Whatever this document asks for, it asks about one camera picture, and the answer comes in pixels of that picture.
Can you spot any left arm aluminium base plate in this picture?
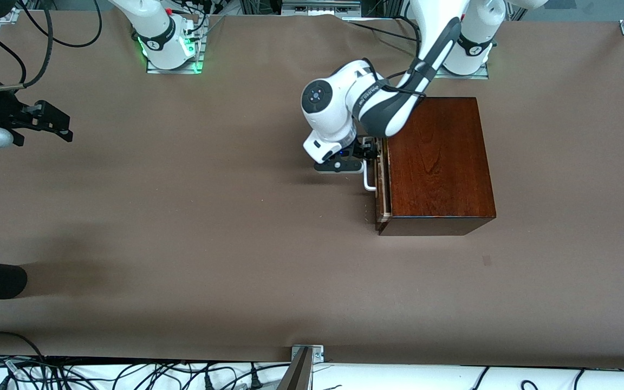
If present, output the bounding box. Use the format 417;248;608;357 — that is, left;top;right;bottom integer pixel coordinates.
434;64;490;80

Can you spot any right arm aluminium base plate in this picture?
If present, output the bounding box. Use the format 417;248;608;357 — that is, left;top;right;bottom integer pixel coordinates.
146;53;204;75

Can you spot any aluminium mounting bracket with post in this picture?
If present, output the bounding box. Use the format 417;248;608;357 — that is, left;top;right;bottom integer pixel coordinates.
278;344;324;390

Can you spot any light wood drawer white handle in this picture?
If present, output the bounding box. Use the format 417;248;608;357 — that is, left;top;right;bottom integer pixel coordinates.
362;136;394;224

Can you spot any grey network switch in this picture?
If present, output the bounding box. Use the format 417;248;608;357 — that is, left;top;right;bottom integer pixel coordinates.
282;0;361;14

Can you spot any dark brown wooden cabinet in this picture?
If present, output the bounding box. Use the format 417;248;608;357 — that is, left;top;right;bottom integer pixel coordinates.
375;97;497;236

